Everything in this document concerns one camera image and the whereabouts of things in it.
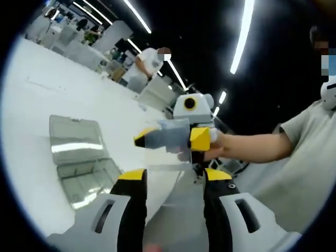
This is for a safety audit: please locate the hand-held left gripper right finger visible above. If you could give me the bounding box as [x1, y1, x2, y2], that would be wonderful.
[203, 169, 300, 252]

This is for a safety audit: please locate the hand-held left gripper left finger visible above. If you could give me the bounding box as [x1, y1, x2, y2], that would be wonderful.
[47, 169, 148, 252]

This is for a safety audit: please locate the grey transparent guide fixture box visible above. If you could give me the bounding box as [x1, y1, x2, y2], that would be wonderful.
[49, 114, 124, 211]

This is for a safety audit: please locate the person's right hand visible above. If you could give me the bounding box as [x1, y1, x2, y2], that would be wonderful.
[204, 132, 232, 162]

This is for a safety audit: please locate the person's left hand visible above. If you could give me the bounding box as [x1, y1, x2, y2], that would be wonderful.
[145, 243, 165, 252]

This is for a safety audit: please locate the white cabinet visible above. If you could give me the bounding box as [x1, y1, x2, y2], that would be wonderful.
[138, 77, 177, 111]

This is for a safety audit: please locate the cardboard box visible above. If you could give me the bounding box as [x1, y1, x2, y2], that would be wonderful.
[112, 66, 126, 81]

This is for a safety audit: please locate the operator in grey shirt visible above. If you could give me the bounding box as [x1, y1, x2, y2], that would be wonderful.
[236, 99, 336, 235]

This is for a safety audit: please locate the straight ceiling light strip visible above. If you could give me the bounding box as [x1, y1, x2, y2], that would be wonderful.
[122, 0, 153, 35]
[230, 0, 256, 75]

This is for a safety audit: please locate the white chest device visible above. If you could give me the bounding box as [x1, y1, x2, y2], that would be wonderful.
[320, 81, 336, 111]

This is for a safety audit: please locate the person's head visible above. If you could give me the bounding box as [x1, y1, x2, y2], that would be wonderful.
[309, 25, 330, 49]

